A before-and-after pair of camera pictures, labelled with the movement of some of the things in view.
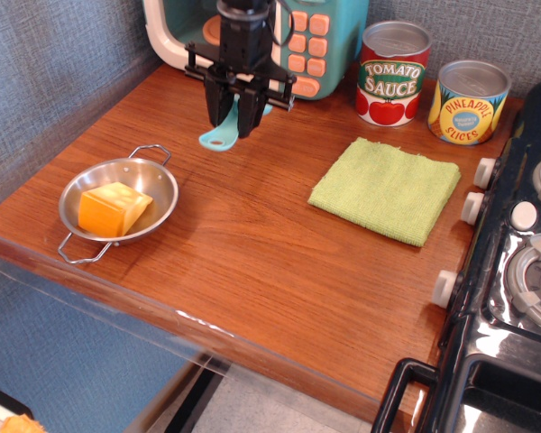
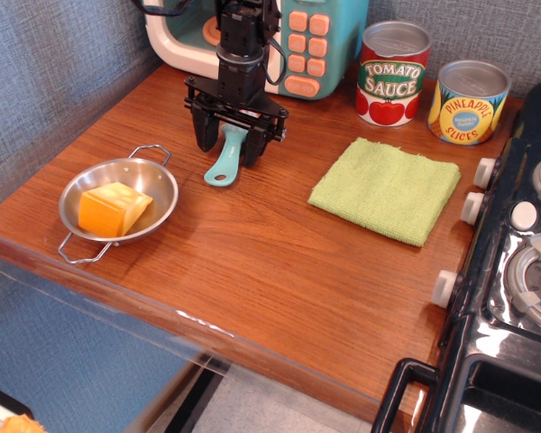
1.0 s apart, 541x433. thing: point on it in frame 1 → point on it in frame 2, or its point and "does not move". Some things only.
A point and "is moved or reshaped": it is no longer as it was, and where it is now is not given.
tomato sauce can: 391,71 does not move
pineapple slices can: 468,102 does not move
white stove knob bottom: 444,288 does not move
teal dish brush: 225,135 is moved or reshaped
